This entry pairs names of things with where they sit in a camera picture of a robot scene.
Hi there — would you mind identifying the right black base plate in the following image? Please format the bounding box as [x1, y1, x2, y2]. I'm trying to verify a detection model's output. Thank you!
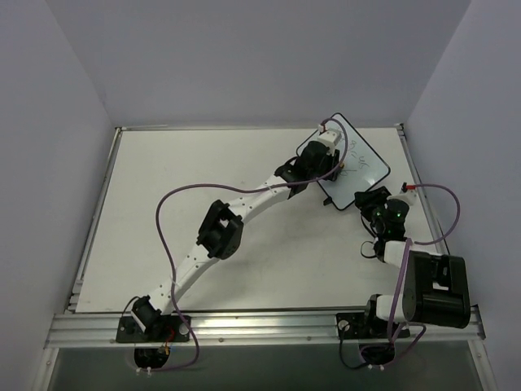
[335, 312, 387, 340]

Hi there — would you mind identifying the small whiteboard black frame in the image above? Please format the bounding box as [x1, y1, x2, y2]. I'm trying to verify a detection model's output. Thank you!
[318, 112, 391, 210]

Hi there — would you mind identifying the aluminium front rail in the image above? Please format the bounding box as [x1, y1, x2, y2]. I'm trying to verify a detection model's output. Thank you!
[43, 305, 486, 349]

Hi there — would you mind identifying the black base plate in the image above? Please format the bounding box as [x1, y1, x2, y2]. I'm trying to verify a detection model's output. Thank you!
[335, 312, 387, 340]
[115, 315, 190, 344]

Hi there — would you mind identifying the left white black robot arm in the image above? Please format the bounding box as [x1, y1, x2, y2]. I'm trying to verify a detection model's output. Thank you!
[131, 141, 347, 341]

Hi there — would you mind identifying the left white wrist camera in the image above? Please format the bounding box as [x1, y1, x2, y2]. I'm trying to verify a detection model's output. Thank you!
[317, 128, 342, 150]

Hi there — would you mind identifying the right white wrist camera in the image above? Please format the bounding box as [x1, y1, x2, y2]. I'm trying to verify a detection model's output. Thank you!
[398, 182, 418, 206]

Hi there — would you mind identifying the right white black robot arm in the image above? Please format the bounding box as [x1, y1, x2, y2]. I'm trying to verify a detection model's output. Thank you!
[354, 182, 471, 336]

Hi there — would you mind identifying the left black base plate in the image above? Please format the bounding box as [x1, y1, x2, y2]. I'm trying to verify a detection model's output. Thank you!
[115, 315, 190, 344]

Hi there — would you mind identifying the black thin cable right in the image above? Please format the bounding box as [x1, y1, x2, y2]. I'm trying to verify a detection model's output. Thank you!
[339, 313, 424, 370]

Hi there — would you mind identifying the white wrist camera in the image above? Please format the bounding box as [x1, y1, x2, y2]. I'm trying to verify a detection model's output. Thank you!
[317, 128, 342, 150]
[398, 182, 418, 206]

